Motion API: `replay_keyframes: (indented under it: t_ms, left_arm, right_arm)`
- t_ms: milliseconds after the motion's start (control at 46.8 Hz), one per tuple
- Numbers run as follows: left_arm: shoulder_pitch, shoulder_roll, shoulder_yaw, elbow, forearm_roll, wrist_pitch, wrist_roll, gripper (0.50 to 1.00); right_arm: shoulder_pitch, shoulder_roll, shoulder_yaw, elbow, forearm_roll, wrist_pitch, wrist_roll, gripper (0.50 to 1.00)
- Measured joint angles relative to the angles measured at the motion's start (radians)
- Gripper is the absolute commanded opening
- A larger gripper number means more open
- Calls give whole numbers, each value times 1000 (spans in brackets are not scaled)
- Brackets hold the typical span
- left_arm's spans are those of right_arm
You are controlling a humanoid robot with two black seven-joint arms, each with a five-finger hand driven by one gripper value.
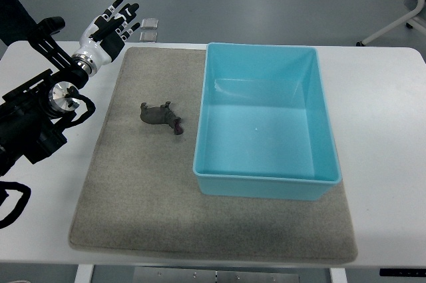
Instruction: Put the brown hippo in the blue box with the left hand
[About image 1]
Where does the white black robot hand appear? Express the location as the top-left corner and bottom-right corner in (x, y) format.
(72, 0), (140, 75)

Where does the brown toy hippo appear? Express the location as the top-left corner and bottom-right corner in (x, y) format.
(140, 101), (184, 135)

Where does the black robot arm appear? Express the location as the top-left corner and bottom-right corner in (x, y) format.
(1, 0), (96, 175)

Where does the blue plastic box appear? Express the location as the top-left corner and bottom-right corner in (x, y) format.
(193, 43), (341, 200)

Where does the lower floor outlet plate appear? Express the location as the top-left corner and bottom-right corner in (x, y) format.
(139, 31), (158, 43)

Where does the grey felt mat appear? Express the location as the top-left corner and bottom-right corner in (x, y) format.
(69, 47), (357, 264)

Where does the white chair base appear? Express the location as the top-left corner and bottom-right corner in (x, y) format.
(355, 0), (426, 47)

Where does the black table control panel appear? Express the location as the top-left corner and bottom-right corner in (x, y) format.
(379, 268), (426, 278)

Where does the black sleeved cable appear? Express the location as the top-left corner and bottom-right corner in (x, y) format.
(0, 181), (33, 230)

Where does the metal table frame bracket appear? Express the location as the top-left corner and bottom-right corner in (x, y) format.
(132, 266), (300, 283)

